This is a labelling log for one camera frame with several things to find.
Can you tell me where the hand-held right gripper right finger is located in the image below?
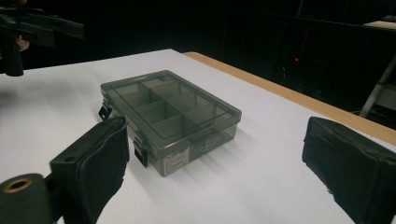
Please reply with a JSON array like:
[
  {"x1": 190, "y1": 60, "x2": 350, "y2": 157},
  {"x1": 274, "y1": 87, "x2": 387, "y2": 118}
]
[{"x1": 301, "y1": 116, "x2": 396, "y2": 224}]

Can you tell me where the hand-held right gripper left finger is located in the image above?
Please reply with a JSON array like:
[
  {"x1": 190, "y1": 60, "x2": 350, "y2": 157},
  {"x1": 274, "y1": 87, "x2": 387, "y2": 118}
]
[{"x1": 49, "y1": 116, "x2": 131, "y2": 224}]

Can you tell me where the grey translucent plastic organizer box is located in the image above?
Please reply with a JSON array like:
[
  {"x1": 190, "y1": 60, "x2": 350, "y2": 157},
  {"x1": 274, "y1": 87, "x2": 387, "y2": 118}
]
[{"x1": 98, "y1": 69, "x2": 243, "y2": 177}]

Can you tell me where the white metal stand leg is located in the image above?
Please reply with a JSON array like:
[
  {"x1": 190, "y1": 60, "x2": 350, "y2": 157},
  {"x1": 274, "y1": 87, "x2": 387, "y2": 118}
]
[{"x1": 359, "y1": 55, "x2": 396, "y2": 119}]

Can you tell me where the white shelf board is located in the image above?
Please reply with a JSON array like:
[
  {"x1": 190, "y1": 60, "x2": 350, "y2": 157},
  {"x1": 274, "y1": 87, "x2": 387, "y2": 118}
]
[{"x1": 363, "y1": 19, "x2": 396, "y2": 31}]

